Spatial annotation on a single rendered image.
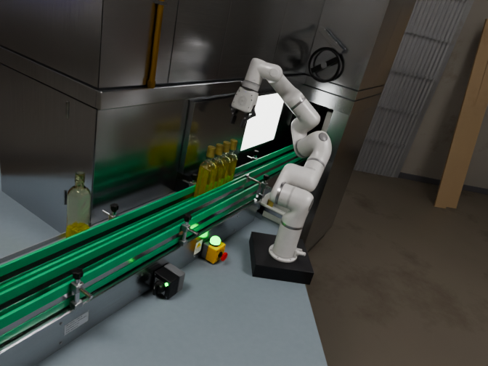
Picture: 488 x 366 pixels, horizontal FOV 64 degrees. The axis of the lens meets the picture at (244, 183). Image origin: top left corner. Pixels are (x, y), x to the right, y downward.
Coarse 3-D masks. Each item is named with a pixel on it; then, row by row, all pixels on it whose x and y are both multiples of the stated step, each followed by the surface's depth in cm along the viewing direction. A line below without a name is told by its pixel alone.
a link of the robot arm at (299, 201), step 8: (288, 184) 157; (280, 192) 154; (288, 192) 154; (296, 192) 153; (304, 192) 154; (280, 200) 155; (288, 200) 154; (296, 200) 153; (304, 200) 152; (312, 200) 154; (288, 208) 157; (296, 208) 153; (304, 208) 152; (288, 216) 157; (296, 216) 155; (304, 216) 156; (288, 224) 157; (296, 224) 156
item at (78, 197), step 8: (80, 176) 124; (80, 184) 125; (72, 192) 125; (80, 192) 125; (88, 192) 128; (72, 200) 126; (80, 200) 126; (88, 200) 129; (72, 208) 128; (80, 208) 127; (88, 208) 131; (72, 216) 129; (80, 216) 128; (88, 216) 132; (72, 224) 130; (80, 224) 130; (88, 224) 134; (72, 232) 131
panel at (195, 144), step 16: (224, 96) 185; (192, 112) 165; (208, 112) 175; (224, 112) 186; (240, 112) 199; (192, 128) 169; (208, 128) 180; (224, 128) 192; (240, 128) 206; (192, 144) 174; (208, 144) 186; (240, 144) 213; (192, 160) 180
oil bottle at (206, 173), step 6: (204, 162) 168; (204, 168) 167; (210, 168) 167; (198, 174) 170; (204, 174) 168; (210, 174) 169; (198, 180) 171; (204, 180) 169; (210, 180) 171; (198, 186) 172; (204, 186) 170; (210, 186) 173; (198, 192) 173; (204, 192) 171
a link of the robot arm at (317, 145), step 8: (312, 136) 167; (320, 136) 165; (328, 136) 167; (304, 144) 170; (312, 144) 167; (320, 144) 165; (328, 144) 166; (304, 152) 172; (312, 152) 167; (320, 152) 165; (328, 152) 166; (320, 160) 164
